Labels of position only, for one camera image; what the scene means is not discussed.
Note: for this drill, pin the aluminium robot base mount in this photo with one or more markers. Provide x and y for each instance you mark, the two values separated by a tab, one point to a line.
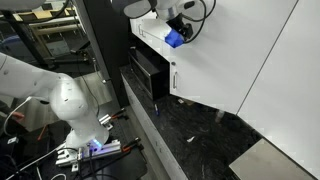
69	156

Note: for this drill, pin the white cabinet door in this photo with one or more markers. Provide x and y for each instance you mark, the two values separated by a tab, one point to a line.
218	68
284	102

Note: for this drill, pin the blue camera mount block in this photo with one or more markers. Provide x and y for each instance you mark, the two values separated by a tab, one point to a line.
174	39

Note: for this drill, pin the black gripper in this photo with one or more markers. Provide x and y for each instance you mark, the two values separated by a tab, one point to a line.
184	29

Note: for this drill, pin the white paper scrap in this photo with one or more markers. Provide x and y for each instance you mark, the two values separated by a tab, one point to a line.
190	139

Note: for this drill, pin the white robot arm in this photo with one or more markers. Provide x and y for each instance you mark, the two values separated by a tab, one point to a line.
19	79

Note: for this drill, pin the silver metal tray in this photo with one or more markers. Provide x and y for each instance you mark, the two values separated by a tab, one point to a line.
263	161

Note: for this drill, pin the black microwave oven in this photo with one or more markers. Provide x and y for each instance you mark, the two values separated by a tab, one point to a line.
151	71

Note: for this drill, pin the blue pen on counter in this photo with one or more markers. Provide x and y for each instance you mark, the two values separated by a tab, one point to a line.
156	110

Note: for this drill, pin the white lower cabinet front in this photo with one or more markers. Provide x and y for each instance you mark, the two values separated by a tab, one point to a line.
163	152

